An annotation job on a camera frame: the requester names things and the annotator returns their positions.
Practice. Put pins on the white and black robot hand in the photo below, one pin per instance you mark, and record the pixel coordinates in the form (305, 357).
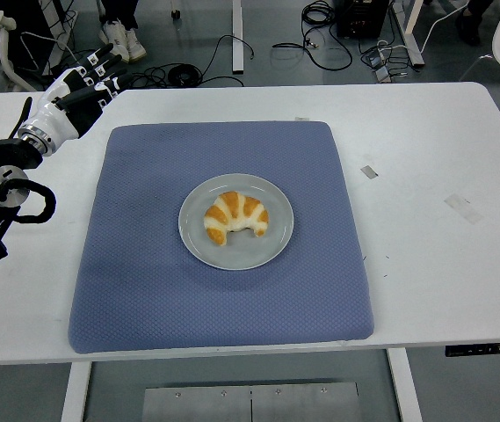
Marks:
(54, 116)

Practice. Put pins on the golden croissant bread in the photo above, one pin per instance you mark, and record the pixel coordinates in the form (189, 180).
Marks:
(232, 208)

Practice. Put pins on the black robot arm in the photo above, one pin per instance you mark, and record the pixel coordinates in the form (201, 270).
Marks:
(8, 156)

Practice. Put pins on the round grey plate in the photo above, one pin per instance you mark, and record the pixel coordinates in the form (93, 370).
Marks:
(241, 257)

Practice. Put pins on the white office chair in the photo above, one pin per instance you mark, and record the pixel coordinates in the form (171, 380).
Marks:
(5, 57)

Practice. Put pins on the person's white shoe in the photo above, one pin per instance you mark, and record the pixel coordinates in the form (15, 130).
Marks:
(136, 45)
(115, 33)

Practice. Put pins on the person's legs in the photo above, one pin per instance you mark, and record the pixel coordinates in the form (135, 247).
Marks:
(120, 9)

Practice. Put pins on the black caster wheel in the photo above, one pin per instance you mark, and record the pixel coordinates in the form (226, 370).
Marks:
(176, 14)

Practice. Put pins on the blue quilted mat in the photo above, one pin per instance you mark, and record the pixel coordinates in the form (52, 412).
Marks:
(232, 307)

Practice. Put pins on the white table leg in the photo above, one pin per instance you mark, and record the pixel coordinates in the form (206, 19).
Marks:
(76, 391)
(405, 391)

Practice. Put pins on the small grey tape piece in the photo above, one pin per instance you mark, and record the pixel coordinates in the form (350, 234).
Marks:
(370, 172)

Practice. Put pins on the black equipment box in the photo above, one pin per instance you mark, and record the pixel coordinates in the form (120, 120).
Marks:
(361, 17)

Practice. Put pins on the grey power adapter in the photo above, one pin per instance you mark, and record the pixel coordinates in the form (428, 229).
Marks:
(383, 75)

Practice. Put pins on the large clear tape piece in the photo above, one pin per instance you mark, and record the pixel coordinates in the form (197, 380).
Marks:
(463, 209)

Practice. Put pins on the person's black shoe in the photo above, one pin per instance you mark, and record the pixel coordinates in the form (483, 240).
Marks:
(469, 31)

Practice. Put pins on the black table control panel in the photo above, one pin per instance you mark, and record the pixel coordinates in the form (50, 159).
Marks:
(487, 349)

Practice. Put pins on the white desk frame foot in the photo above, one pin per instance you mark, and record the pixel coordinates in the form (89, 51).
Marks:
(237, 39)
(411, 35)

